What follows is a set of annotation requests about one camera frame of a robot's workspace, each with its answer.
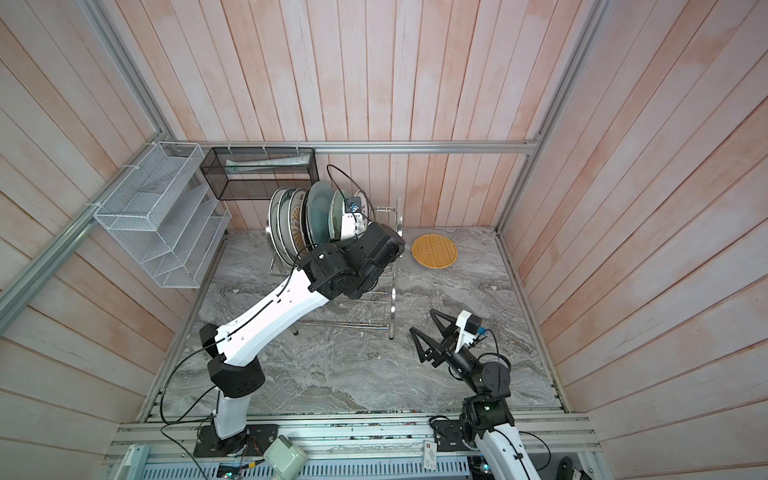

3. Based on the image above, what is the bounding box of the white green box device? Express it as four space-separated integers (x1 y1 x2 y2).
264 435 308 480

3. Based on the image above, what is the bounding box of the white plate cloud line pattern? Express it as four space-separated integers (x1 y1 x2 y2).
266 188 284 262

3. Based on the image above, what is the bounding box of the light green lotus plate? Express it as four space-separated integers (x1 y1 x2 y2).
328 190 345 240

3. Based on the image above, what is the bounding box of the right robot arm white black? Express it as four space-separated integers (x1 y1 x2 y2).
409 309 540 479

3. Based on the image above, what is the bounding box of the large orange sunburst plate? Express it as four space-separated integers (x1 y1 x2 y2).
288 189 308 258

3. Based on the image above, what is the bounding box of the stainless steel dish rack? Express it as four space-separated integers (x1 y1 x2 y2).
265 196 404 341

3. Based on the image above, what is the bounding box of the yellow woven round trivet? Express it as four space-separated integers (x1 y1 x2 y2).
411 234 459 269

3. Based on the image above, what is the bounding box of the white plate green text rim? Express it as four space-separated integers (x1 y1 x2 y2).
272 188 296 265

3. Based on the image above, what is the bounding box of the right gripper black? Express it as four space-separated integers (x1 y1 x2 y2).
414 311 483 397

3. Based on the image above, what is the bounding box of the white wire mesh shelf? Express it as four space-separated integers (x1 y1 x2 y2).
95 142 231 289

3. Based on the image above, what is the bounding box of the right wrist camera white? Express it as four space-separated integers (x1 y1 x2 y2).
454 310 485 353

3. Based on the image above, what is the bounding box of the black mesh wall basket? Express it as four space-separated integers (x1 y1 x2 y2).
200 146 319 201

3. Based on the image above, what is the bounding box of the small orange sunburst plate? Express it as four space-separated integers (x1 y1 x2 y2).
355 190 371 215

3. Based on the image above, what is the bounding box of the grey green plain plate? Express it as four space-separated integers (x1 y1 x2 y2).
305 181 334 245

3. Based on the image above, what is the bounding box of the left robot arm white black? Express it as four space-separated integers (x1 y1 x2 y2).
200 222 405 441

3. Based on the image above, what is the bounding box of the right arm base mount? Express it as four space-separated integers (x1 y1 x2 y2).
428 415 477 452

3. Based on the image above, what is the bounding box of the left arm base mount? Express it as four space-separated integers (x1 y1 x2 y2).
193 424 278 458

